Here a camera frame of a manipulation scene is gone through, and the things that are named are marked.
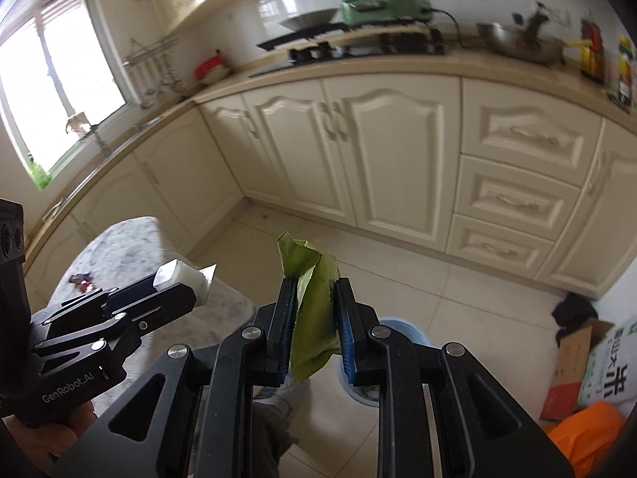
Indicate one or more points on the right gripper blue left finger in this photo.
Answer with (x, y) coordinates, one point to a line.
(277, 321)

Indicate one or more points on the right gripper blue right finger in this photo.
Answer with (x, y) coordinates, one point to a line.
(360, 354)

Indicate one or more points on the small red candy wrapper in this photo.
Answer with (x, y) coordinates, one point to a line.
(82, 282)

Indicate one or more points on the chrome kitchen faucet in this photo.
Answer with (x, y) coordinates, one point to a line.
(93, 134)

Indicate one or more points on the kitchen window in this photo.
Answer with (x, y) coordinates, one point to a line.
(56, 62)

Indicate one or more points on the person's left hand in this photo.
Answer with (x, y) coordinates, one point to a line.
(43, 444)

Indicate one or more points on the person's grey shoe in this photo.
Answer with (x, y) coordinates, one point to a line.
(288, 397)

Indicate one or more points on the person's dark trouser leg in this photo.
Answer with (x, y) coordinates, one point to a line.
(270, 437)

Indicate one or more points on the blue floral white tablecloth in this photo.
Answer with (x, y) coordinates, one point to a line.
(129, 251)

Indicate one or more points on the green dish soap bottle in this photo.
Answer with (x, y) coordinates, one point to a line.
(38, 174)

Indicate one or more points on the cardboard box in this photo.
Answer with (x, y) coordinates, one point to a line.
(562, 399)

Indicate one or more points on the black cloth on floor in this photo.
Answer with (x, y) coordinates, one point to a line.
(571, 314)

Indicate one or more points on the cream lower cabinets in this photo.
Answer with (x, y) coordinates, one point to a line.
(491, 166)

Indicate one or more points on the pink cloth on faucet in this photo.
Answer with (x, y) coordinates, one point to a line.
(78, 124)

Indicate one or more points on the red lidded container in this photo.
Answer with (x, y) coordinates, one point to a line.
(214, 62)

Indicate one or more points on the orange plastic bag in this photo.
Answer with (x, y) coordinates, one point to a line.
(586, 436)

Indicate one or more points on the white rice sack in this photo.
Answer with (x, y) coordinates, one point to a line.
(610, 373)

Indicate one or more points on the black gas stove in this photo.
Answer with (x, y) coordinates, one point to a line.
(415, 39)

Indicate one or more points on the steel wok on stove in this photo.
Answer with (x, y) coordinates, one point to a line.
(309, 20)

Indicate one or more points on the green electric cooker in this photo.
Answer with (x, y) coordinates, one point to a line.
(360, 12)

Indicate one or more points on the condiment bottles on counter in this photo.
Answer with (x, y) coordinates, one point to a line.
(615, 73)

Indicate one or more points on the wall utensil rail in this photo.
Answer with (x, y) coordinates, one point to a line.
(153, 72)

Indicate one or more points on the steel pan with handle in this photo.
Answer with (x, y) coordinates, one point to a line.
(523, 39)

